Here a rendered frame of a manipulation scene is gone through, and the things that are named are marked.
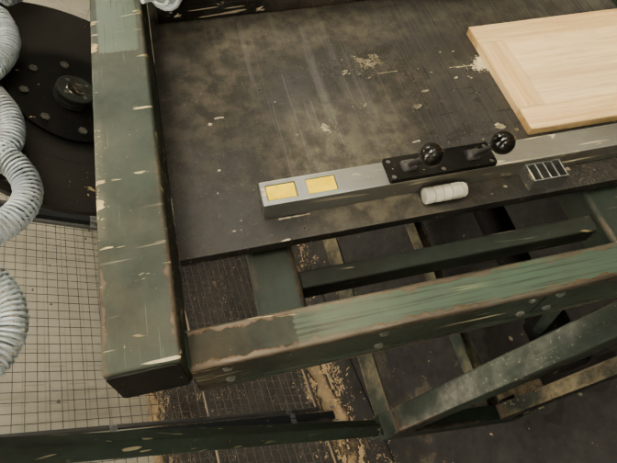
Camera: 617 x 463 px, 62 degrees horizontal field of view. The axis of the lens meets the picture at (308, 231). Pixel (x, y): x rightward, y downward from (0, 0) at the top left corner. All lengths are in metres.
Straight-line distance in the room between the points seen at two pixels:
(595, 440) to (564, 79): 1.53
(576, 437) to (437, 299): 1.68
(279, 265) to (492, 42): 0.70
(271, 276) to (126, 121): 0.35
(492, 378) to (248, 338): 1.01
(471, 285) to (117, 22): 0.81
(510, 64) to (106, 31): 0.82
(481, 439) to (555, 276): 1.82
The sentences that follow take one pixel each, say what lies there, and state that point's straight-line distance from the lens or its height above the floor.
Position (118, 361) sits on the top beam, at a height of 1.92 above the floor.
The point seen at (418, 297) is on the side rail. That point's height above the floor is 1.54.
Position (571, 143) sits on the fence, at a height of 1.21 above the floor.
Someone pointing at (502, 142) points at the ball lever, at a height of 1.45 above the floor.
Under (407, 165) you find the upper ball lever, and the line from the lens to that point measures 0.90.
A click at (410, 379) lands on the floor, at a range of 2.86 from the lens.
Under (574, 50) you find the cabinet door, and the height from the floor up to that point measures 1.06.
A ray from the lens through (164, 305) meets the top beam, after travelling 0.72.
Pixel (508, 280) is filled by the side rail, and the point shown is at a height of 1.42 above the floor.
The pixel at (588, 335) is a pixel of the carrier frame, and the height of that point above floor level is 0.79.
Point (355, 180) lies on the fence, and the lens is 0.89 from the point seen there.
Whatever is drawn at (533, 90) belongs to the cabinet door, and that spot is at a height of 1.19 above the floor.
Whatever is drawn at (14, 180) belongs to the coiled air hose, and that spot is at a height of 1.99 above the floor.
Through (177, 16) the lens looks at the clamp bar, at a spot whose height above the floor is 1.76.
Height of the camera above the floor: 2.14
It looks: 36 degrees down
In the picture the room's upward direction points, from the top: 80 degrees counter-clockwise
